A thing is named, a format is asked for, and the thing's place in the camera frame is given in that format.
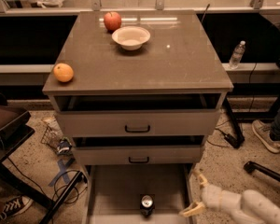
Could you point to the wire basket with items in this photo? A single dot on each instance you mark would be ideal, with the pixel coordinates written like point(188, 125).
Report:
point(53, 137)

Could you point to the white paper bowl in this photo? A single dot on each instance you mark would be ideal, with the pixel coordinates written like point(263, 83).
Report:
point(131, 37)

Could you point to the orange fruit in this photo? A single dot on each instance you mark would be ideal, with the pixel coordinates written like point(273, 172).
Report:
point(63, 72)

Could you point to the black chair leg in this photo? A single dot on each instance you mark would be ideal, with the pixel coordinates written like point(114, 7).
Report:
point(251, 166)

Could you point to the red apple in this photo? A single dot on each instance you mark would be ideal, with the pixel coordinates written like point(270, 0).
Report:
point(112, 21)

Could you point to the top drawer with handle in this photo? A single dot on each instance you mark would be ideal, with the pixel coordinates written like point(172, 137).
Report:
point(153, 122)

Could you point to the blue tape cross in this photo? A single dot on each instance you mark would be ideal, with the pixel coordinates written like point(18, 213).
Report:
point(63, 166)

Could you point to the drawer with handle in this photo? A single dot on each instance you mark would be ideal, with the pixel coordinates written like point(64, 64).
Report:
point(138, 150)
point(153, 122)

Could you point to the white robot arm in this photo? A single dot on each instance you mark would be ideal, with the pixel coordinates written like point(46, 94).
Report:
point(249, 207)

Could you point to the grey sneaker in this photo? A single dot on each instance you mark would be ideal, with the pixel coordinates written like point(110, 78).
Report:
point(262, 131)

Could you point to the middle drawer with handle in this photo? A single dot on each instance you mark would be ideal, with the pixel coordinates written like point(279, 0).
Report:
point(138, 150)

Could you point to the clear water bottle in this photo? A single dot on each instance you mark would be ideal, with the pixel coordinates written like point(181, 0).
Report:
point(237, 55)

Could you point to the open bottom drawer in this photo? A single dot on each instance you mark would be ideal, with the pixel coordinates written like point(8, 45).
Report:
point(115, 192)

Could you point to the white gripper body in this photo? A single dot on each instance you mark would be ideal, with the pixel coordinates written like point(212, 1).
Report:
point(212, 197)

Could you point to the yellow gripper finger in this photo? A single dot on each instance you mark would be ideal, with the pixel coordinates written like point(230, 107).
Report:
point(203, 182)
point(194, 209)

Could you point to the pepsi can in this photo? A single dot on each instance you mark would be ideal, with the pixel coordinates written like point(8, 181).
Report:
point(146, 205)

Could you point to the black white sneaker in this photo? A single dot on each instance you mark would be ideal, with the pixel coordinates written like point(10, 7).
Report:
point(15, 206)

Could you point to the grey drawer cabinet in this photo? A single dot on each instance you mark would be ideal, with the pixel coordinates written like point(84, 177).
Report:
point(177, 68)

